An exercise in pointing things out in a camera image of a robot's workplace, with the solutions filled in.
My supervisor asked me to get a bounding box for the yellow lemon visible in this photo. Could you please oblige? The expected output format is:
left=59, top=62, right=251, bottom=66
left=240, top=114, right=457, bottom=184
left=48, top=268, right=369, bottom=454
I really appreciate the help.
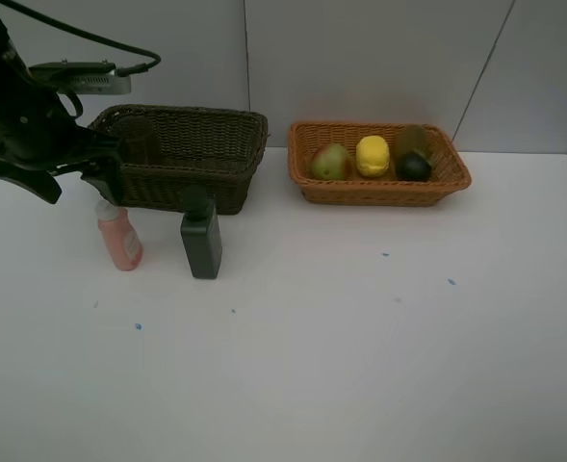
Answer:
left=355, top=136, right=390, bottom=178

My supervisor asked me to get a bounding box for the pink bottle white cap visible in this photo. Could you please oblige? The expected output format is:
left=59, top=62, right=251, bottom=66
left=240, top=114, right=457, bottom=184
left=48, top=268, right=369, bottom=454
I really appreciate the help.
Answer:
left=95, top=199, right=142, bottom=271

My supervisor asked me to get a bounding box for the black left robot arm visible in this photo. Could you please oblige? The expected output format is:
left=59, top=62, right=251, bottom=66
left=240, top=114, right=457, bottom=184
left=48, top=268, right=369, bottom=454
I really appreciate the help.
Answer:
left=0, top=19, right=122, bottom=205

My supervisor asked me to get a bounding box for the dark brown wicker basket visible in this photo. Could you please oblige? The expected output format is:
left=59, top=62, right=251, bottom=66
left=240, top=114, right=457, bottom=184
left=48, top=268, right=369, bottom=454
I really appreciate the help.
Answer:
left=89, top=104, right=269, bottom=216

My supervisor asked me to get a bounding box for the translucent pink plastic cup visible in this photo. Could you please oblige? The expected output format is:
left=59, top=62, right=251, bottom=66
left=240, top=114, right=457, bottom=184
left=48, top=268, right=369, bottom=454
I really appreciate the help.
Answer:
left=110, top=115, right=161, bottom=166

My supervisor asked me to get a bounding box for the black bottle green label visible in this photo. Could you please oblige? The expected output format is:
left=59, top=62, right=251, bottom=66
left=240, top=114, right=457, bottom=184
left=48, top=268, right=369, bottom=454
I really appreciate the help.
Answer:
left=180, top=185, right=222, bottom=280

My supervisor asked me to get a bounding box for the green red mango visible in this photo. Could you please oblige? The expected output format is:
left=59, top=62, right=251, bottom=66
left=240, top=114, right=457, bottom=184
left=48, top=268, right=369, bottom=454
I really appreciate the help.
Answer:
left=310, top=143, right=352, bottom=181

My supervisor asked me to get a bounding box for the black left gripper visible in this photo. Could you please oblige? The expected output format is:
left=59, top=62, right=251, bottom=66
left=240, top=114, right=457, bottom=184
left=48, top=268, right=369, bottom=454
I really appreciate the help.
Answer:
left=0, top=71, right=123, bottom=206

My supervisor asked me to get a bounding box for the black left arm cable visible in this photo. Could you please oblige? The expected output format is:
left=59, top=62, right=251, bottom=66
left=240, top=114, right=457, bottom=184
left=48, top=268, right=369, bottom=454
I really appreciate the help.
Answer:
left=0, top=0, right=163, bottom=121

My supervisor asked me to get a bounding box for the dark purple mangosteen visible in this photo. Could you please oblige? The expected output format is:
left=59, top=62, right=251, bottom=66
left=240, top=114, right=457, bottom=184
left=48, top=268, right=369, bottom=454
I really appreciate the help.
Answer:
left=396, top=149, right=432, bottom=182

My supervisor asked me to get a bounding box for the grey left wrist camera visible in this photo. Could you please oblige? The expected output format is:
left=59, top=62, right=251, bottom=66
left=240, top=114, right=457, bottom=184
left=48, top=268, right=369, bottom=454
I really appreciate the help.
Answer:
left=29, top=61, right=132, bottom=95

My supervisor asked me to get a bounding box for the orange wicker basket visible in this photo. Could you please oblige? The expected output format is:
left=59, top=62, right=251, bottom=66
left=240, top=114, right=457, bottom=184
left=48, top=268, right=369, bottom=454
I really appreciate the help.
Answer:
left=288, top=121, right=472, bottom=207

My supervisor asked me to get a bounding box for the brown kiwi fruit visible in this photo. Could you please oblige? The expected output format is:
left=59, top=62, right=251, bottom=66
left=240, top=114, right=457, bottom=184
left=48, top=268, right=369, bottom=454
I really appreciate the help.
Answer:
left=394, top=124, right=430, bottom=157

